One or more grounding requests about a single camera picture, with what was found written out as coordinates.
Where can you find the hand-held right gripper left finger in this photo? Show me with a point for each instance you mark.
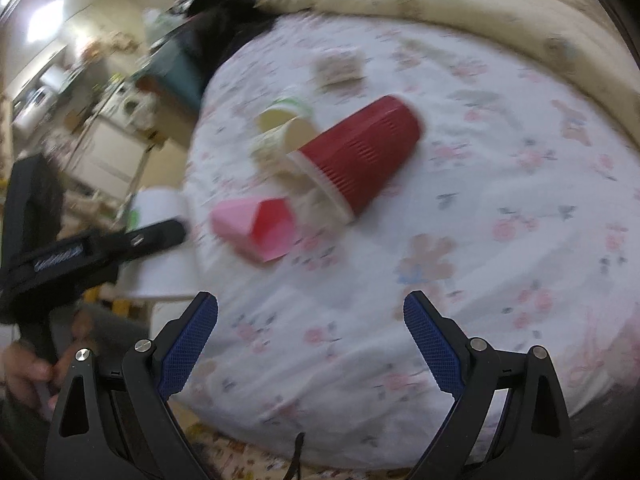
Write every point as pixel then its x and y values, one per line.
pixel 189 342

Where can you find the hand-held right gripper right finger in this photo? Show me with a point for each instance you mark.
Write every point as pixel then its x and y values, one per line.
pixel 434 345

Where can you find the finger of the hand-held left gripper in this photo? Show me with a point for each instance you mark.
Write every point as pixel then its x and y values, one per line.
pixel 155 236

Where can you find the red plastic cup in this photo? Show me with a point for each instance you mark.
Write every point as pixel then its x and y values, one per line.
pixel 362 152

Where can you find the pink paper cup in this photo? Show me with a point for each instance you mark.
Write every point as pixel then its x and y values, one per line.
pixel 255 232

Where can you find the cream paper cup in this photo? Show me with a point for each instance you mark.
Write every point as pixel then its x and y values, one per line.
pixel 282 142

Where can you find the green rimmed paper cup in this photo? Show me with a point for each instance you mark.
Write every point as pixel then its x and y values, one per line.
pixel 280 112

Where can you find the small patterned paper cup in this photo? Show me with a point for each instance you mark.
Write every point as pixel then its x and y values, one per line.
pixel 340 70

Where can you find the person's left hand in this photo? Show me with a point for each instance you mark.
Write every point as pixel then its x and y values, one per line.
pixel 25 367

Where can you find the white cylindrical container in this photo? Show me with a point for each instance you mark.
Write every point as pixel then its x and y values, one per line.
pixel 160 270

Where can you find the floral white bed sheet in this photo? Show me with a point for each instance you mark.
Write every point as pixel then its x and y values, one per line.
pixel 475 270

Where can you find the white cabinet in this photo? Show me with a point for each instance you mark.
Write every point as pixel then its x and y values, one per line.
pixel 107 157

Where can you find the patterned floor mat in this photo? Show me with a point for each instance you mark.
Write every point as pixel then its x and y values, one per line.
pixel 240 452

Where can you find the teal container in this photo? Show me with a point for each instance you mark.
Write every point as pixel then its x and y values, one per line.
pixel 177 77

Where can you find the dark cloth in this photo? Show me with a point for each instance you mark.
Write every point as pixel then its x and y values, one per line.
pixel 220 25

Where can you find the cream blanket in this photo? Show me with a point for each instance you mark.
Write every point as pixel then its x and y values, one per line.
pixel 475 10

